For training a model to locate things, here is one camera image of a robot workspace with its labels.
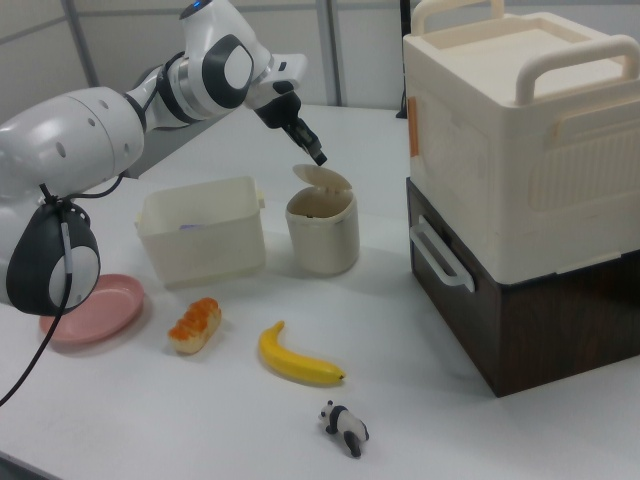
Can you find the yellow toy banana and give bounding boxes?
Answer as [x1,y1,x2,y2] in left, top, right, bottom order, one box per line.
[257,320,348,388]

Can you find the cream plastic storage box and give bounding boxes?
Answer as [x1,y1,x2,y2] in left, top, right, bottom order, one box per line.
[402,0,640,284]

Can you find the cream trash can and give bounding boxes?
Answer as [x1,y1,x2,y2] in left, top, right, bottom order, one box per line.
[284,163,362,277]

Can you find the white drawer handle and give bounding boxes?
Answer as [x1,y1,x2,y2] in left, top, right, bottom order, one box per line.
[408,214,476,293]

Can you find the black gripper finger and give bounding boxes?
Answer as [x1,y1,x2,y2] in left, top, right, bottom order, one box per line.
[293,116,329,164]
[286,123,325,168]

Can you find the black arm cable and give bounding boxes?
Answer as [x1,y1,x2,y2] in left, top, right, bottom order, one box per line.
[0,179,127,408]

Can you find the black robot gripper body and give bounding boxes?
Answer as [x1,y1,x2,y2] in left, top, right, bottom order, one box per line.
[253,78,304,132]

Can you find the pink round plate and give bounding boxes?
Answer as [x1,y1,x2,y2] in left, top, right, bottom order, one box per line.
[38,273,147,345]

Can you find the orange strip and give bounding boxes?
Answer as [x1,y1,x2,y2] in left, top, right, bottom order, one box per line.
[407,97,422,159]

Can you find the toy bread with orange topping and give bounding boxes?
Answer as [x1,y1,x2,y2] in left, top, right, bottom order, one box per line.
[167,296,223,356]

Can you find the black and white panda figurine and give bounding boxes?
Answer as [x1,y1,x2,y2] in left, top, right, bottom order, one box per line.
[316,399,371,458]

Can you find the white square plastic box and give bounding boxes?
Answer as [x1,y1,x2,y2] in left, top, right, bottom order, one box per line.
[134,175,268,289]

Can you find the cream box carry handle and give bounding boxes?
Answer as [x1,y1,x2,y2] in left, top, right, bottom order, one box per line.
[410,0,504,37]
[514,33,640,108]

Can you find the black camera stand pole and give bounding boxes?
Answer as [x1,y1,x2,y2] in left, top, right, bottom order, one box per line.
[397,0,413,121]

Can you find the dark brown drawer box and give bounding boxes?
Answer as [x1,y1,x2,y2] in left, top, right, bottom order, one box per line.
[405,177,640,399]

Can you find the cream trash can flip lid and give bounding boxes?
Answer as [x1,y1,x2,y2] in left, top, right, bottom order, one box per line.
[292,163,353,192]

